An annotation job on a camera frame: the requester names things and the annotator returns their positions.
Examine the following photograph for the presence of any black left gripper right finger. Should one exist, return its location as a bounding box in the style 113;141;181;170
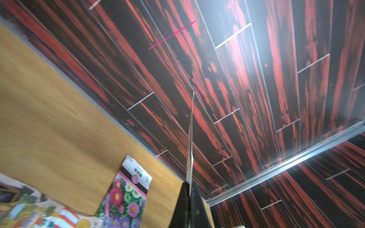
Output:
189;182;212;228

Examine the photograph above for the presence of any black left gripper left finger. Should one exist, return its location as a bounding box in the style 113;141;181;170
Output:
169;182;191;228

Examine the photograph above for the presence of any magenta flower green seed packet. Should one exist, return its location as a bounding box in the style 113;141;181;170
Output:
186;92;195;197

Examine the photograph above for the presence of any cartoon shop seed packet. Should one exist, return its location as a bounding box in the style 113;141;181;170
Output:
1;173;103;228

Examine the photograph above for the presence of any aster flower seed packet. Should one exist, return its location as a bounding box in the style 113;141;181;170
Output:
96;155;152;228

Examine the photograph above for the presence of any aluminium corner post right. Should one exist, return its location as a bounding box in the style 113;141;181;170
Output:
207;121;365;207

